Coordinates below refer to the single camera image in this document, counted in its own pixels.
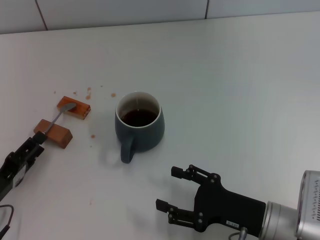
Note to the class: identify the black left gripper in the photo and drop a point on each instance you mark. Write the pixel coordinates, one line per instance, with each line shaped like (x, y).
(11, 175)

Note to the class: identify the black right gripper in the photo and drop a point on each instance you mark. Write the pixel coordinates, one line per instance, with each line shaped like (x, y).
(225, 205)

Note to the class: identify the grey ceramic mug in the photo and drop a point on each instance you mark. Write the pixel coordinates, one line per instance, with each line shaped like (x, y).
(147, 138)

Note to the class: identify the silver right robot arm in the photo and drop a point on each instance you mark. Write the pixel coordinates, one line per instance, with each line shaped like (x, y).
(280, 220)

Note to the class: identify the dark brown wooden block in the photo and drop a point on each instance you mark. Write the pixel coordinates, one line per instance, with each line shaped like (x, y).
(60, 136)

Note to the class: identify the dark coffee liquid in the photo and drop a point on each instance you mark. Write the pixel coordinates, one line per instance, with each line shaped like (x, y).
(138, 118)

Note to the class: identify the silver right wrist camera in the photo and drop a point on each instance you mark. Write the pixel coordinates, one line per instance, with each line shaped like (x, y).
(310, 200)

